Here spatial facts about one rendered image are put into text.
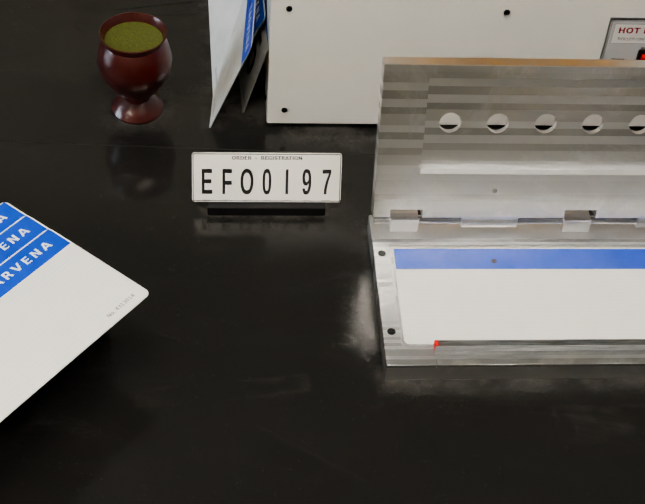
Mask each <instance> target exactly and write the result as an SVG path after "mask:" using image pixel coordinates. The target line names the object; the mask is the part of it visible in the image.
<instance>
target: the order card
mask: <svg viewBox="0 0 645 504"><path fill-rule="evenodd" d="M341 173H342V154H341V153H249V152H193V153H192V200H193V201H194V202H340V199H341Z"/></svg>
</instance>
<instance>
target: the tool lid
mask: <svg viewBox="0 0 645 504"><path fill-rule="evenodd" d="M448 113H455V114H457V115H458V116H459V117H460V122H459V124H458V125H457V126H456V127H455V128H453V129H444V128H442V127H441V126H440V125H439V122H440V119H441V118H442V117H443V116H444V115H445V114H448ZM498 113H500V114H504V115H506V116H507V118H508V120H507V123H506V125H505V126H504V127H503V128H501V129H498V130H493V129H491V128H489V127H488V126H487V123H488V120H489V118H490V117H491V116H493V115H494V114H498ZM543 114H551V115H553V116H554V117H555V122H554V124H553V126H552V127H550V128H549V129H547V130H539V129H537V128H536V127H535V122H536V120H537V118H538V117H540V116H541V115H543ZM593 114H596V115H599V116H601V117H602V122H601V124H600V126H599V127H598V128H597V129H595V130H591V131H589V130H585V129H584V128H583V127H582V124H583V121H584V119H585V118H586V117H588V116H589V115H593ZM638 115H645V60H606V59H530V58H455V57H382V70H381V83H380V96H379V109H378V122H377V135H376V148H375V162H374V175H373V188H372V201H371V212H372V217H390V210H420V212H421V216H422V218H461V224H460V226H461V227H516V226H517V224H518V218H564V214H565V210H591V211H592V213H593V215H594V217H595V218H637V223H636V224H634V225H635V227H636V228H645V128H644V129H642V130H640V131H633V130H631V129H630V128H629V124H630V122H631V120H632V119H633V118H634V117H636V116H638Z"/></svg>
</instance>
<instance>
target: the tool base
mask: <svg viewBox="0 0 645 504"><path fill-rule="evenodd" d="M636 223H637V218H595V217H594V216H590V214H589V210H565V214H564V218H518V224H517V226H516V227H461V226H460V224H461V218H422V216H421V215H418V211H417V210H390V217H372V215H369V217H368V225H367V231H368V240H369V248H370V257H371V266H372V275H373V284H374V293H375V302H376V311H377V320H378V329H379V338H380V346H381V355H382V364H383V373H384V380H424V379H552V378H645V350H626V351H459V352H434V345H407V344H406V343H405V342H404V339H403V331H402V324H401V316H400V308H399V300H398V293H397V285H396V277H395V269H394V262H393V254H392V251H393V249H394V248H645V228H636V227H635V225H634V224H636ZM380 250H383V251H385V252H386V255H385V256H379V255H378V252H379V251H380ZM389 328H393V329H395V331H396V333H395V334H394V335H390V334H388V333H387V330H388V329H389Z"/></svg>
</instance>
